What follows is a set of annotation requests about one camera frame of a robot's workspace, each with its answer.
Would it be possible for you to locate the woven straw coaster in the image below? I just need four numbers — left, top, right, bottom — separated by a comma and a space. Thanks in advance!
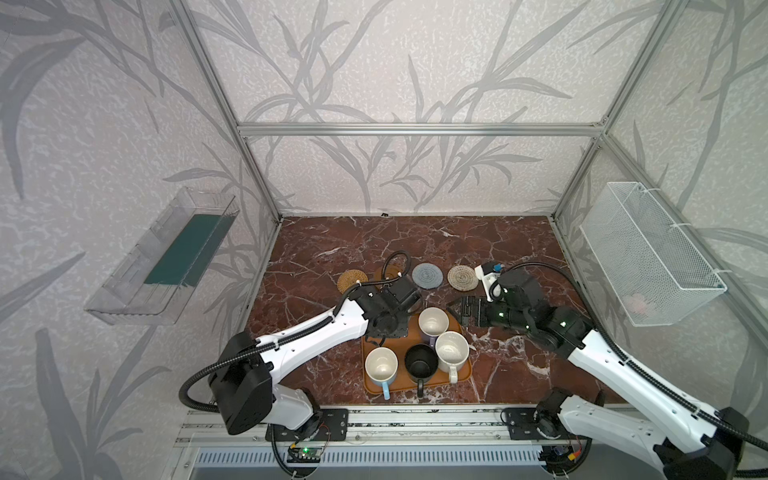
337, 269, 369, 294

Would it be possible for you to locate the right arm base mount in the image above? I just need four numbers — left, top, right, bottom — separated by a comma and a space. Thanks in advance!
500, 407, 585, 442

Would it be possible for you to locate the grey woven coaster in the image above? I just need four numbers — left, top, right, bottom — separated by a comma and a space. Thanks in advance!
411, 262, 444, 290

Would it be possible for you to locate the aluminium front rail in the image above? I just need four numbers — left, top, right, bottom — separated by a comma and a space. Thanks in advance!
174, 404, 535, 447

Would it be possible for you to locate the black ceramic mug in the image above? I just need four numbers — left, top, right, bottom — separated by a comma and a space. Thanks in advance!
404, 344, 439, 399

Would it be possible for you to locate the brown wooden saucer coaster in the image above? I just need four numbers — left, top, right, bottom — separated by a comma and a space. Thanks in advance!
373, 265, 404, 281

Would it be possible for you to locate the white speckled mug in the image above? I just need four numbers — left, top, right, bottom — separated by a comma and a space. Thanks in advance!
435, 331, 470, 384

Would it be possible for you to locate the purple ceramic mug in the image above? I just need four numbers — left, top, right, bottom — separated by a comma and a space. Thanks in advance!
418, 307, 450, 348

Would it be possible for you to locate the white wire mesh basket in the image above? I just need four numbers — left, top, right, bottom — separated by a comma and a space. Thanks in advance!
580, 182, 728, 327

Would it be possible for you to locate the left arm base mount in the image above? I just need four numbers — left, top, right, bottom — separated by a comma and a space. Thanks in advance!
265, 408, 350, 443

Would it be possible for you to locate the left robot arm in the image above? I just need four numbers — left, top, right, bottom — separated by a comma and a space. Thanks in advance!
178, 274, 421, 440

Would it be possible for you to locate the cream woven coaster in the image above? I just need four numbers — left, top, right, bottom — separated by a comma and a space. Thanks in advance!
447, 265, 479, 292

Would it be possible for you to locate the light blue mug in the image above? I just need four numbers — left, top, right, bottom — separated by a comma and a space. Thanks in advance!
364, 347, 399, 400

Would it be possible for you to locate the clear plastic wall bin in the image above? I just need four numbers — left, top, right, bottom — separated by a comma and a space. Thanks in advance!
85, 187, 240, 326

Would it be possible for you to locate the orange serving tray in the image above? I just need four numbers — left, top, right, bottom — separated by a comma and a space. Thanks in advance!
362, 307, 472, 399

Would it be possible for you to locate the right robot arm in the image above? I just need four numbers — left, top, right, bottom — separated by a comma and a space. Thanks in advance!
448, 262, 767, 479

